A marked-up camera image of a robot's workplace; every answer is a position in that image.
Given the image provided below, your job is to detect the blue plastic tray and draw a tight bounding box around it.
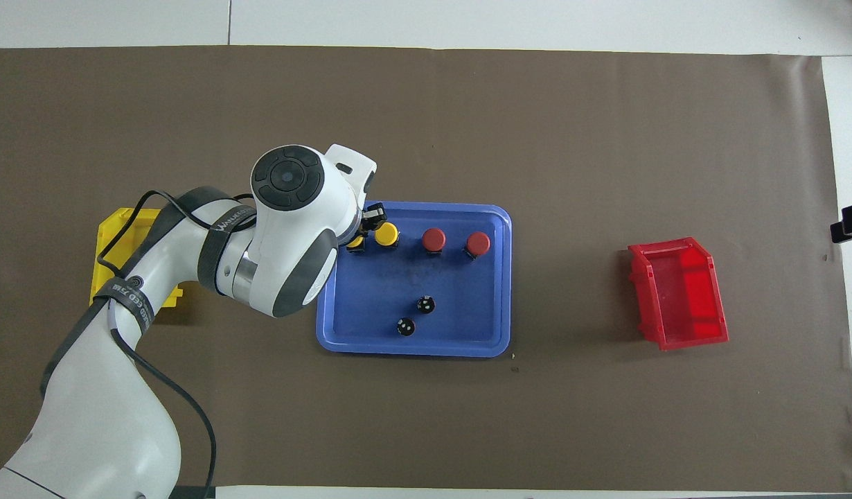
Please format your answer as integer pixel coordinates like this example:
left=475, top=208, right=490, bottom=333
left=316, top=202, right=513, bottom=358

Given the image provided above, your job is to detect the brown table mat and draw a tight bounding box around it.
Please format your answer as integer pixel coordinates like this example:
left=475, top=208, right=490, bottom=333
left=0, top=45, right=852, bottom=493

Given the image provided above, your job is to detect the red plastic bin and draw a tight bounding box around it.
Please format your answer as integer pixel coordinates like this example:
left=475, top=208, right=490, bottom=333
left=628, top=237, right=729, bottom=351

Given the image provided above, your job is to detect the yellow plastic bin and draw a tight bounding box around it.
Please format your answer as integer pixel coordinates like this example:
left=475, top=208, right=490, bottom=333
left=89, top=208, right=184, bottom=306

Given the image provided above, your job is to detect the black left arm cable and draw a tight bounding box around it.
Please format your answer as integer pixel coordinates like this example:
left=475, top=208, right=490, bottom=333
left=97, top=191, right=257, bottom=499

